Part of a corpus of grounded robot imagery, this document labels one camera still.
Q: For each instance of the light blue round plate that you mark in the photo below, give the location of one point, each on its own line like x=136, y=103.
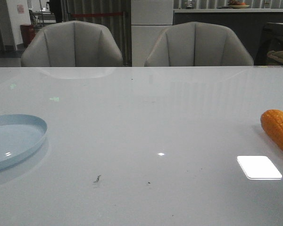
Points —
x=21, y=135

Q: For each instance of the orange plastic corn cob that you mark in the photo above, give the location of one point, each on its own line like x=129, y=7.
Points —
x=272, y=123

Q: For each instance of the grey upholstered chair right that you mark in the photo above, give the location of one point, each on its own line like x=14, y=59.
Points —
x=198, y=44

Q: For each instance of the grey upholstered chair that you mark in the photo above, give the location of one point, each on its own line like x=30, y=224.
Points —
x=72, y=44
x=198, y=44

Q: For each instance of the white cabinet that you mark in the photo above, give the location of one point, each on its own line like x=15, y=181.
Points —
x=148, y=18

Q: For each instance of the grey upholstered chair left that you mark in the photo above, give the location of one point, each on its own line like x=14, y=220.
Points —
x=72, y=44

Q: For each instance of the red barrier belt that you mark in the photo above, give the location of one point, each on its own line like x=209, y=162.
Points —
x=97, y=15

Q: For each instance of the person in dark clothes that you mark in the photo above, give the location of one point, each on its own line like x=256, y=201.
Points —
x=55, y=8

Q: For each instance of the red trash bin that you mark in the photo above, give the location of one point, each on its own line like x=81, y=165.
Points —
x=28, y=33

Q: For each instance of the grey counter with white top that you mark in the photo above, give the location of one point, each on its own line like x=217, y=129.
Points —
x=246, y=23

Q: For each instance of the fruit bowl on counter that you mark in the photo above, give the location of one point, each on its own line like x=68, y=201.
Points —
x=236, y=4

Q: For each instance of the beige cushion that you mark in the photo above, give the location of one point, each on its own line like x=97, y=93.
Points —
x=276, y=56

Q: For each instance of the pink wall sign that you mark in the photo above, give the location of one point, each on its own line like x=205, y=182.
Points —
x=20, y=9

